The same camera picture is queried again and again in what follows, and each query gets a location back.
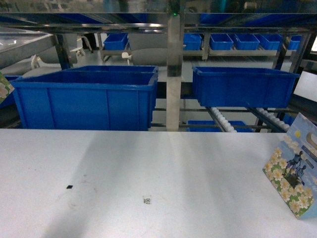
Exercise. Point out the flower gift bag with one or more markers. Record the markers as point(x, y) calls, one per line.
point(6, 88)
point(292, 168)

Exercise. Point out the blue bin on centre rack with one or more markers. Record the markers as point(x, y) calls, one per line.
point(242, 87)

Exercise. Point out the large blue bin left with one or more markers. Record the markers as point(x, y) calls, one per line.
point(94, 97)

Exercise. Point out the QR code sticker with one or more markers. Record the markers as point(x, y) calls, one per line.
point(147, 199)

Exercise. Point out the steel rack upright post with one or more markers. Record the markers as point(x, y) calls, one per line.
point(175, 33)

